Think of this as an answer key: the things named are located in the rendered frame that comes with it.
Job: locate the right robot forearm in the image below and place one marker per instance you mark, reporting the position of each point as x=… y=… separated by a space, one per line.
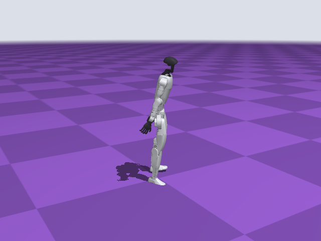
x=154 y=110

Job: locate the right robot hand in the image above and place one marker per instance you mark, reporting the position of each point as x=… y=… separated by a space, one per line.
x=146 y=127

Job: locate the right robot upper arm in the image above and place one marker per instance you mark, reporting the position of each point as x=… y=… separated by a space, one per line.
x=161 y=87

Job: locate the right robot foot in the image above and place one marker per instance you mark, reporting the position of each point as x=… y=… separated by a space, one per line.
x=156 y=181

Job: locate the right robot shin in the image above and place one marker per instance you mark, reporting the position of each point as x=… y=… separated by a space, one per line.
x=155 y=162

